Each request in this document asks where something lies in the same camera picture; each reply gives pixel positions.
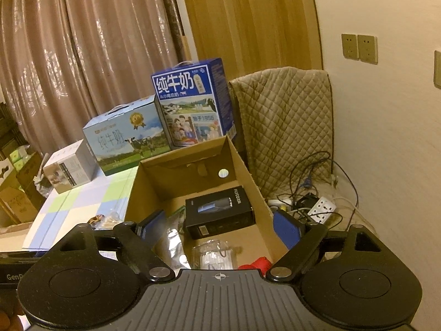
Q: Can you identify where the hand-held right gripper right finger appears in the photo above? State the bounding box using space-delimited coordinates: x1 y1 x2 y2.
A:
268 210 381 282

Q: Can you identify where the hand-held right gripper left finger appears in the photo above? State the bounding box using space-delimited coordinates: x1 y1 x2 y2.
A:
51 210 173 281

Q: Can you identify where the beige quilted chair cover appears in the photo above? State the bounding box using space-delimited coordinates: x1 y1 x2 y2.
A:
228 68 333 199

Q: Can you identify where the silver foil bag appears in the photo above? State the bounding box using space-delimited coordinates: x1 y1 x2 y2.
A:
153 227 192 270

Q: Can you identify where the white power strip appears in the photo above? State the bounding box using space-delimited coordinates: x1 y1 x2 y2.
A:
307 196 338 225

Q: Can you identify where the brown cardboard box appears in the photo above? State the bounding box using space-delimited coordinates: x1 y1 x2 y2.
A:
124 135 289 270

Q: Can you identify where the red toy figure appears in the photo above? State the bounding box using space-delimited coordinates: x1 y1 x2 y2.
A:
238 256 273 274

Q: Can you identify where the person's left hand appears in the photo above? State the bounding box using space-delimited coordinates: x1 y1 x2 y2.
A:
0 309 30 331

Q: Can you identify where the black product box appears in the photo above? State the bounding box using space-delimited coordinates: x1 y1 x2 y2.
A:
184 186 255 239

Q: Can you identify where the light blue milk carton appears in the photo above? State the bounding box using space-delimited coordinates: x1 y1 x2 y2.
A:
82 94 172 177

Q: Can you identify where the clear plastic packet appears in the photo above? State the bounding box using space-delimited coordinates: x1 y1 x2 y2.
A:
191 239 239 270

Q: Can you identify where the clear packet of cotton swabs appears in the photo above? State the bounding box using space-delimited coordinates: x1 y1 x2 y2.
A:
103 211 124 229

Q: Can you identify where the black power cable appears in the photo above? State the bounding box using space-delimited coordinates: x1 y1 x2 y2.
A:
289 151 362 230

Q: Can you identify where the beige wall socket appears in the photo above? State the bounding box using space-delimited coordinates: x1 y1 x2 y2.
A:
357 34 379 64
341 33 359 59

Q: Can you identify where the brown patterned curtain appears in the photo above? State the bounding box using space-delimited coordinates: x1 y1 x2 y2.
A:
0 0 188 157

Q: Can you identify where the cardboard carton with white insert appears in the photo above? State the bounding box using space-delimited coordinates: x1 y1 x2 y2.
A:
0 151 47 229

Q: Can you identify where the dark blue milk carton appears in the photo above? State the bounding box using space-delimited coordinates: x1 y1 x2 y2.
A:
151 57 237 151

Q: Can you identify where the wooden door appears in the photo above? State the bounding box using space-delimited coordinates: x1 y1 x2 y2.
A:
177 0 323 76

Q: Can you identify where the white grey printed box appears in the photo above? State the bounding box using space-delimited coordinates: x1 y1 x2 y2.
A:
43 139 97 194

